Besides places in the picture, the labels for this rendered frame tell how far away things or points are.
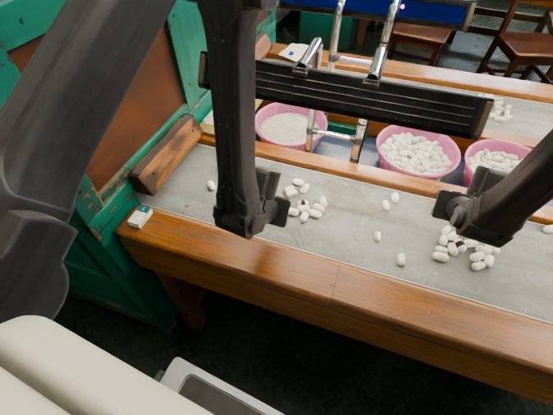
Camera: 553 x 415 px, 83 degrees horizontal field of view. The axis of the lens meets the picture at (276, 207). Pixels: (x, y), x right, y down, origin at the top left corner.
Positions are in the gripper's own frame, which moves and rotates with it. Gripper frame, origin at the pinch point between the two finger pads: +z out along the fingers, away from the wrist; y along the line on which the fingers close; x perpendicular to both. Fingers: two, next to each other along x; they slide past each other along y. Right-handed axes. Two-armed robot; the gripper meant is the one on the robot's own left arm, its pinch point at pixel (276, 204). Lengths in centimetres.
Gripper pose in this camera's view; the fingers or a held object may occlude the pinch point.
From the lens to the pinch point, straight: 81.0
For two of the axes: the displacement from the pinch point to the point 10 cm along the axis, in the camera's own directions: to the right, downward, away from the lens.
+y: -9.5, -2.5, 2.0
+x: -2.2, 9.6, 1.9
